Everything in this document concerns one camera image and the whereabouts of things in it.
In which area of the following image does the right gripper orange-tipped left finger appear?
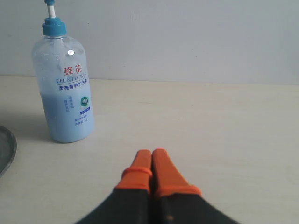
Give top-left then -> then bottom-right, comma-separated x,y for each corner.
78,149 -> 153,224

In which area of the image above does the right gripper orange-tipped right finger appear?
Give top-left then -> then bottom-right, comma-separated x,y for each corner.
152,148 -> 238,224

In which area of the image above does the blue lotion pump bottle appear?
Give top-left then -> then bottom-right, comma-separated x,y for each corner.
31,0 -> 94,143

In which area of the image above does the round stainless steel plate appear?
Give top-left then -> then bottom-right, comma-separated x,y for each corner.
0,126 -> 17,176

